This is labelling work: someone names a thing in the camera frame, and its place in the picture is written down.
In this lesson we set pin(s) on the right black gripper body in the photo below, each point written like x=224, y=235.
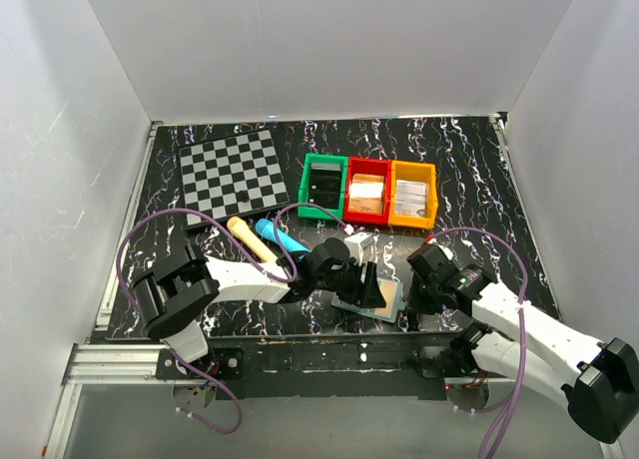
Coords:
x=422, y=296

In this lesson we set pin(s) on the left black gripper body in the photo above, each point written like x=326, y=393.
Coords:
x=345, y=283

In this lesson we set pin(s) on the grey-green card holder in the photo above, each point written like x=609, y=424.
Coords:
x=365, y=311

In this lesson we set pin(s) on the silver grey credit card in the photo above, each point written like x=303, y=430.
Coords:
x=411, y=188

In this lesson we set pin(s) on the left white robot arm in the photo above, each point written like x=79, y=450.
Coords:
x=173, y=293

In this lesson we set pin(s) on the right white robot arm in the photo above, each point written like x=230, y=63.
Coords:
x=596, y=381

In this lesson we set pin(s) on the black cards in green bin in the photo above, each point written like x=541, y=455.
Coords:
x=325, y=185

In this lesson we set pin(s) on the white cards in orange bin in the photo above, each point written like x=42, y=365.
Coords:
x=410, y=206

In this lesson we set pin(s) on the brown cards in red bin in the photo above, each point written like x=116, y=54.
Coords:
x=366, y=194

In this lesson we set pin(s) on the blue plastic marker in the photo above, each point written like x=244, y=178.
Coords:
x=266, y=230

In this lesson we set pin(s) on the black front base bar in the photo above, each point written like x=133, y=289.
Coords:
x=331, y=365

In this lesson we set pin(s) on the red plastic bin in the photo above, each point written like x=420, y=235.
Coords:
x=359, y=165

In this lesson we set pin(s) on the green plastic bin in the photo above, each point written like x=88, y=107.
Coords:
x=312, y=213

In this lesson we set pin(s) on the black chess pawn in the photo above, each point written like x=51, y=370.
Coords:
x=243, y=197

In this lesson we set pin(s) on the orange plastic bin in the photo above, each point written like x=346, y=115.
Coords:
x=420, y=172

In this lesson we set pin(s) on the black grey chessboard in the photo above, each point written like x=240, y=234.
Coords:
x=214, y=172

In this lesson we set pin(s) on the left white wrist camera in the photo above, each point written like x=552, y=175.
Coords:
x=357, y=244

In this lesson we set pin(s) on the cream wooden handle tool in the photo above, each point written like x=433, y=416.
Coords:
x=241, y=230

